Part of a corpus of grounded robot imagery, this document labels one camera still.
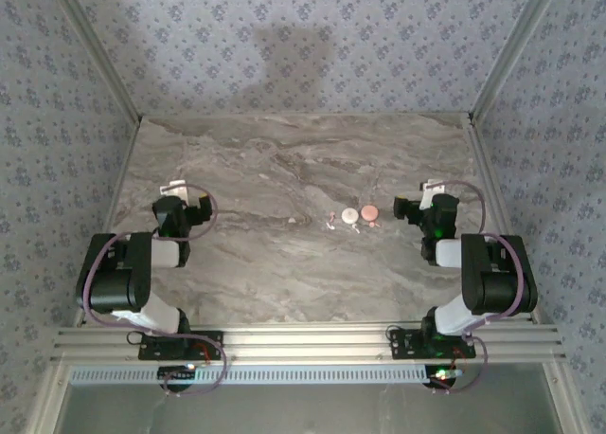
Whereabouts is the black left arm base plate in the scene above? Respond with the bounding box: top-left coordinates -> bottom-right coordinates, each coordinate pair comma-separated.
136,329 -> 225,362

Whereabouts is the black controller board with LED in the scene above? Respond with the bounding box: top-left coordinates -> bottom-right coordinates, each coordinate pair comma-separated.
424,365 -> 464,390
157,364 -> 199,390

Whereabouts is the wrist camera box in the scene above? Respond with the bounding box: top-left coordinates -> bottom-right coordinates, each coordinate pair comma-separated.
418,177 -> 447,211
159,179 -> 191,208

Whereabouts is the grey slotted cable duct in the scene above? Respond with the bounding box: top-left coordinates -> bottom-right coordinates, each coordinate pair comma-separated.
67,363 -> 444,387

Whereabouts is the aluminium side rail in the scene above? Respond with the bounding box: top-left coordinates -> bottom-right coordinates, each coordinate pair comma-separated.
462,114 -> 567,331

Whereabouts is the long aluminium base rail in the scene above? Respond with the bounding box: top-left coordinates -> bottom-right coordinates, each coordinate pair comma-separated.
50,326 -> 568,365

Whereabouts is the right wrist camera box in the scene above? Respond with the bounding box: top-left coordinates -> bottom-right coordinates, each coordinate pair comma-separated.
418,177 -> 447,211

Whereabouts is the aluminium frame post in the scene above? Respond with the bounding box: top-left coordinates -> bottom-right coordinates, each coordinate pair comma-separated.
467,0 -> 568,122
45,0 -> 144,122

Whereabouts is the grey metal panel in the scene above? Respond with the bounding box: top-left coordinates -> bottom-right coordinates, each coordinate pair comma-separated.
59,381 -> 567,434

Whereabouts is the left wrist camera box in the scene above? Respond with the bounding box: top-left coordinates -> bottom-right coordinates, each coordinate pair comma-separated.
159,179 -> 191,208

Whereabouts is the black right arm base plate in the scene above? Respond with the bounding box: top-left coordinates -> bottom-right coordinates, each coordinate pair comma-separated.
385,327 -> 477,362

